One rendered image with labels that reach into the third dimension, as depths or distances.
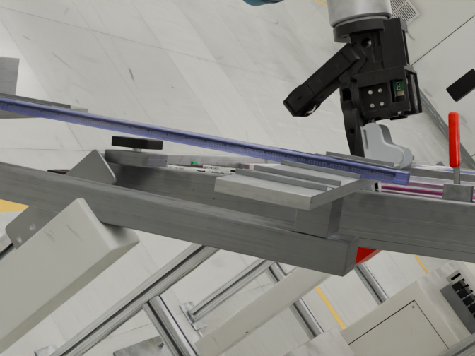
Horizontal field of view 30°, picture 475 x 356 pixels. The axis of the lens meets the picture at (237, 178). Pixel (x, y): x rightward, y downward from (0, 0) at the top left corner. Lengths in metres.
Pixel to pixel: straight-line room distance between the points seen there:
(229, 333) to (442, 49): 8.00
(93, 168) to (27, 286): 0.24
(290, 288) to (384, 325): 0.45
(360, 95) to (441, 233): 0.20
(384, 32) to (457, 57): 8.89
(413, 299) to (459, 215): 1.53
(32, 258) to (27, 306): 0.05
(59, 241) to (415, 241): 0.38
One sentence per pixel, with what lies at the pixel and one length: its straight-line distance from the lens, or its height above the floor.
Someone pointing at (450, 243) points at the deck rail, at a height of 1.03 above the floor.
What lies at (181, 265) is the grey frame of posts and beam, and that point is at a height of 0.41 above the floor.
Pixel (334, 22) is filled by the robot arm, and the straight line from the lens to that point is 1.08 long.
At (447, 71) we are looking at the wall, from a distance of 9.96.
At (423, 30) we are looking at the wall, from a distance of 10.07.
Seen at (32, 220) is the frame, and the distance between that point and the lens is 1.12.
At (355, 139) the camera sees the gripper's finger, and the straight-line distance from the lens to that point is 1.04.
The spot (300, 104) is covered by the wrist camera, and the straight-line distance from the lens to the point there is 1.09.
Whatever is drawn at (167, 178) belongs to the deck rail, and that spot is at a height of 0.80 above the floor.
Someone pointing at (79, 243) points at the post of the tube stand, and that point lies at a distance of 0.84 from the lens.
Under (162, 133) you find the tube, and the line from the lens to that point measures 0.81.
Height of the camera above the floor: 1.21
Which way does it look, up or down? 19 degrees down
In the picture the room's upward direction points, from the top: 51 degrees clockwise
